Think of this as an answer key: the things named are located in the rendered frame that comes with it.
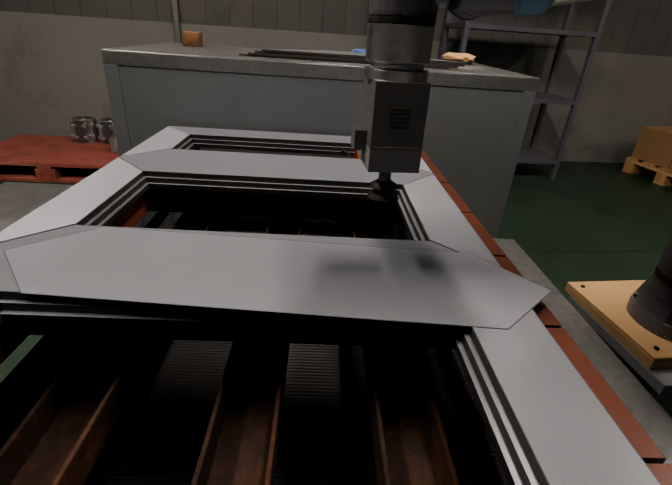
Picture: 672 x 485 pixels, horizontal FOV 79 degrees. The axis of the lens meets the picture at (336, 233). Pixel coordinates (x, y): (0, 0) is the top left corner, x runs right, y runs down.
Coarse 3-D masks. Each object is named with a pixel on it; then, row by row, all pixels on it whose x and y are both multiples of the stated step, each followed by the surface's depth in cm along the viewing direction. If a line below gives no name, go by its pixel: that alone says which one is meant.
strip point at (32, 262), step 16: (48, 240) 59; (64, 240) 59; (80, 240) 59; (16, 256) 55; (32, 256) 55; (48, 256) 55; (64, 256) 55; (16, 272) 51; (32, 272) 51; (48, 272) 52
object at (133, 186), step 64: (128, 192) 80; (256, 192) 89; (320, 192) 89; (0, 256) 54; (0, 320) 48; (64, 320) 48; (128, 320) 48; (192, 320) 49; (256, 320) 49; (320, 320) 50; (512, 448) 35
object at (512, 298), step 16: (480, 272) 58; (496, 272) 58; (512, 272) 59; (496, 288) 55; (512, 288) 55; (528, 288) 55; (496, 304) 51; (512, 304) 52; (528, 304) 52; (512, 320) 49
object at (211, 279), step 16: (208, 240) 62; (224, 240) 62; (240, 240) 62; (256, 240) 63; (208, 256) 58; (224, 256) 58; (240, 256) 58; (192, 272) 54; (208, 272) 54; (224, 272) 54; (240, 272) 54; (176, 288) 50; (192, 288) 51; (208, 288) 51; (224, 288) 51; (176, 304) 48; (192, 304) 48; (208, 304) 48; (224, 304) 48
